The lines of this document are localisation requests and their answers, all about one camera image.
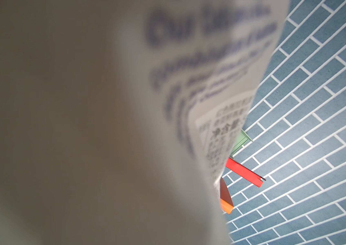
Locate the white purple oats bag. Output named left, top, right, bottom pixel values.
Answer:
left=0, top=1, right=290, bottom=245

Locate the mint green file organizer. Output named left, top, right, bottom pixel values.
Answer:
left=230, top=130, right=253, bottom=158

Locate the red folder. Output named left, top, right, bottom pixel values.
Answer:
left=226, top=158, right=266, bottom=188

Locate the orange folder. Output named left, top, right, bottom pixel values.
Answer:
left=220, top=178, right=234, bottom=214

